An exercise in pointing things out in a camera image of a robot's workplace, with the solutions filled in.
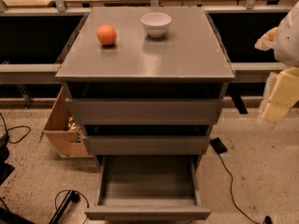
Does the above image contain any grey bottom drawer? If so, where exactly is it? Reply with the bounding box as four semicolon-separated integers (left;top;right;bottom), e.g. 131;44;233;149
85;155;210;221

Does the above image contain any grey drawer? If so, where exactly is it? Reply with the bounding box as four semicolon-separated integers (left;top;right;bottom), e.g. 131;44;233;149
85;155;210;221
65;98;224;125
83;125;210;155

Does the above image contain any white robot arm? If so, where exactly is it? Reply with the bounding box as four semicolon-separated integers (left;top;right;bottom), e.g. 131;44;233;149
254;2;299;126

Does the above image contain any grey drawer cabinet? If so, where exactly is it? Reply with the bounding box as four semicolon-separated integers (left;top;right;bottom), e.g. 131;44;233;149
56;7;235;167

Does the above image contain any grey middle drawer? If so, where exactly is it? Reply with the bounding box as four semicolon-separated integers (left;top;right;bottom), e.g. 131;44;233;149
83;125;210;155

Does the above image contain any grey top drawer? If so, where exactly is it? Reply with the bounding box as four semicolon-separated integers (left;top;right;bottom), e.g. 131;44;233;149
65;98;224;125

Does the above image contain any black power adapter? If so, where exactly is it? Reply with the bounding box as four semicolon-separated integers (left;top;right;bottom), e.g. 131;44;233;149
210;138;228;154

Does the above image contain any white ceramic bowl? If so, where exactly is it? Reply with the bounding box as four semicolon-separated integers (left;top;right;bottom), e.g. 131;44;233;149
141;12;172;37

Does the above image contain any orange fruit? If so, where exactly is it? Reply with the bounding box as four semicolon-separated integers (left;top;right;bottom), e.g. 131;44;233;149
97;24;117;46

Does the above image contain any brown cardboard box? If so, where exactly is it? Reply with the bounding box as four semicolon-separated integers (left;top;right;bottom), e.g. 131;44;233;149
43;88;89;158

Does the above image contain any black stand leg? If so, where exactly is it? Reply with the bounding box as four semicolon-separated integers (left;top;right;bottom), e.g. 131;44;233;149
49;190;75;224

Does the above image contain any black equipment left edge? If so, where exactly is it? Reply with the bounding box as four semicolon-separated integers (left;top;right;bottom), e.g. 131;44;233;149
0;134;34;224

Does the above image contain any black adapter cable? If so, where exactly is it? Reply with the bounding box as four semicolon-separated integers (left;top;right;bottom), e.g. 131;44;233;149
218;152;274;224

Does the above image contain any black cable bottom left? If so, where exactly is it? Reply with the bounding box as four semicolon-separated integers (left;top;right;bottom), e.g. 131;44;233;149
54;189;91;224

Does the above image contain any black cable left loop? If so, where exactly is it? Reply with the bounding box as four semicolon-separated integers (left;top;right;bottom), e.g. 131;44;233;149
0;112;32;145

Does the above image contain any grey metal rail frame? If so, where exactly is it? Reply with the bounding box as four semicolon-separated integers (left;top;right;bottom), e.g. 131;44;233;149
0;0;299;108

